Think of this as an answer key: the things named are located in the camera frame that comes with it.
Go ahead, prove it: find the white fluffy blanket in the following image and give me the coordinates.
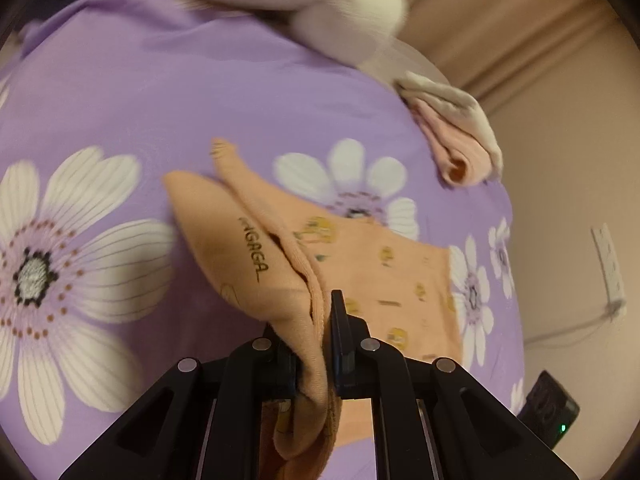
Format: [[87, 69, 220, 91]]
[[95, 0, 408, 68]]

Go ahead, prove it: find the beige curtain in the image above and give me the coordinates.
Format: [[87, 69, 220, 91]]
[[400, 0, 626, 106]]

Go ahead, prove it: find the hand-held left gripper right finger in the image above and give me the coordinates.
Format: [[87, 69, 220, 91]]
[[330, 289, 581, 480]]

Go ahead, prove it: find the purple floral bed sheet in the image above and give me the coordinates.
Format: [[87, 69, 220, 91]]
[[0, 0, 526, 480]]

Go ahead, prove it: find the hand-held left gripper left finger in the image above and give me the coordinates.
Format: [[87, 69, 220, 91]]
[[59, 322, 301, 480]]

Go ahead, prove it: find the orange printed long-sleeve shirt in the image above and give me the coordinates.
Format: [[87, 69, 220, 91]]
[[164, 137, 463, 478]]

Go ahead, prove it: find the grey bed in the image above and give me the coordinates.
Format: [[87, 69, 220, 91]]
[[360, 35, 451, 91]]

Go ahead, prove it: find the white power strip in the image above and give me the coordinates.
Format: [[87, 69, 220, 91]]
[[592, 222, 628, 318]]

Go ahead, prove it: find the folded cream garment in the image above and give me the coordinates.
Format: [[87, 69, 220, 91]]
[[400, 71, 503, 181]]

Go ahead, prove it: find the folded pink garment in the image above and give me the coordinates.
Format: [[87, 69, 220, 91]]
[[410, 100, 493, 188]]

